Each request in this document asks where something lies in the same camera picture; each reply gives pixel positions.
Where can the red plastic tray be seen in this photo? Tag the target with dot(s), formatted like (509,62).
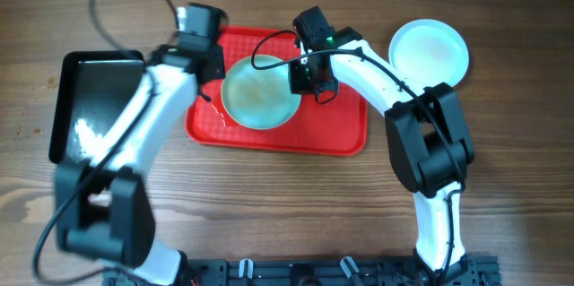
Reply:
(338,128)

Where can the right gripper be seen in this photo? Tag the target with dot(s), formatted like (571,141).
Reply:
(298,86)

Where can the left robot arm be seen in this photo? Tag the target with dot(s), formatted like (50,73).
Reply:
(103,212)

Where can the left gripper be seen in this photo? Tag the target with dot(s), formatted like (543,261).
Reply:
(220,56)

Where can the black rectangular water tray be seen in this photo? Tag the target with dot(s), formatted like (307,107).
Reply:
(94,89)

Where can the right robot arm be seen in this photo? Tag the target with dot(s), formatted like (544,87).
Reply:
(428,140)

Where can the pale blue plate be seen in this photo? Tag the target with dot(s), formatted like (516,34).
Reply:
(430,52)
(259,99)

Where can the black mounting rail base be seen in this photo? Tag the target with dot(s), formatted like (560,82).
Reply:
(385,271)

